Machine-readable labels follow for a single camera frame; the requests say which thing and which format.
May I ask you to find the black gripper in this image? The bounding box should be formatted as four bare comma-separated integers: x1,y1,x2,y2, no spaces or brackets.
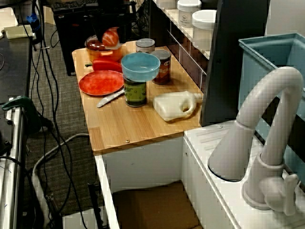
82,0,138,46

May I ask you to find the salmon sushi piece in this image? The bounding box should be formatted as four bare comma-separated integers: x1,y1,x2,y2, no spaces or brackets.
102,27,120,50

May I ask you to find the light blue bowl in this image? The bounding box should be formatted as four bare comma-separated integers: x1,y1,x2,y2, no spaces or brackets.
121,52,161,83

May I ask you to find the orange toy pot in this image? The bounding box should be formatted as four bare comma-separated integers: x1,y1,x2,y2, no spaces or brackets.
87,49,123,62

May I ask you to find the red toy pepper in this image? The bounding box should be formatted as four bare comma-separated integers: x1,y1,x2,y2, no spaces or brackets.
84,58,123,72

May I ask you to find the tomato print can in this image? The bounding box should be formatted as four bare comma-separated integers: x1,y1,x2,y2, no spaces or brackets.
135,38,156,54

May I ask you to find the black computer tower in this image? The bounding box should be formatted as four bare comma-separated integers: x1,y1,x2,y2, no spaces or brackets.
52,3,96,76

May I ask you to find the red orange plate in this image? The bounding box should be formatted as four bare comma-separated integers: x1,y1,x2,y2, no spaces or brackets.
78,70,125,96

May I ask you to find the cream shelf board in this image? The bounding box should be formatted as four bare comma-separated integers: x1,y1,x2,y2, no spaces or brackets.
152,0,215,60

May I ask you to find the orange beans can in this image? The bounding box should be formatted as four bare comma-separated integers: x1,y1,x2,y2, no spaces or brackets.
151,49,172,85

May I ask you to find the green peas can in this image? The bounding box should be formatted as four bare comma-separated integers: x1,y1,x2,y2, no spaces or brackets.
123,75,148,107

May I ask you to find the small white-lidded plastic jar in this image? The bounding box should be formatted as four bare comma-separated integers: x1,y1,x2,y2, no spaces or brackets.
177,0,203,28

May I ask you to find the dark tiled backsplash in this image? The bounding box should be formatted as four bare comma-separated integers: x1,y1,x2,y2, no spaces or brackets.
149,0,208,94

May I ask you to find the large white-lidded plastic jar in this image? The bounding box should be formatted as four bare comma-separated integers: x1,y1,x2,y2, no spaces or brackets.
192,9,218,48

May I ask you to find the white toy jug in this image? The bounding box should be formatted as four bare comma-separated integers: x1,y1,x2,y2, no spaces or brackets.
152,90,203,122

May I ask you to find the dark green clamp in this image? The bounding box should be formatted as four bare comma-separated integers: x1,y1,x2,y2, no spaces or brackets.
1,95,42,134

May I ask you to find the dark grey upright panel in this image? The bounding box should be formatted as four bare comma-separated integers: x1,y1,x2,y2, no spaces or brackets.
200,0,271,127

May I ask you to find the white toy sink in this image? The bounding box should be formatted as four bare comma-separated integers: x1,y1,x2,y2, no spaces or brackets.
94,119,305,229

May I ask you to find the grey blue plastic bin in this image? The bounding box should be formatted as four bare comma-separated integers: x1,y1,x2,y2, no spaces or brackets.
238,32,305,184

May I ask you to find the grey toy faucet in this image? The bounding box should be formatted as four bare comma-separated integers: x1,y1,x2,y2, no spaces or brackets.
207,66,305,217

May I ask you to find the brown cardboard sheet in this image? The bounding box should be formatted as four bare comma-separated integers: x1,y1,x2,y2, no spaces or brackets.
112,181,203,229

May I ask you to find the blue handled toy knife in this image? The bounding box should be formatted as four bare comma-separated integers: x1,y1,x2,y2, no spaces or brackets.
96,89,126,108

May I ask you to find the thick grey cable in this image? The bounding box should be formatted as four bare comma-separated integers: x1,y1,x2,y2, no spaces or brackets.
31,133,90,215

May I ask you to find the black cabinet handle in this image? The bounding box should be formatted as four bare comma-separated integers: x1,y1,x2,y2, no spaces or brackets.
87,181,107,229

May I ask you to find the aluminium frame rail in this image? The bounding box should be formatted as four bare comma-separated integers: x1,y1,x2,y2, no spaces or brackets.
0,104,26,229

